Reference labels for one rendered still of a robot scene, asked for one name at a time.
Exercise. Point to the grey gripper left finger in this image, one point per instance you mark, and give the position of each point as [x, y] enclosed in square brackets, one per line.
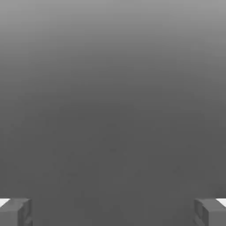
[14, 212]

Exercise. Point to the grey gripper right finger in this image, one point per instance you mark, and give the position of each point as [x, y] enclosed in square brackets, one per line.
[211, 212]

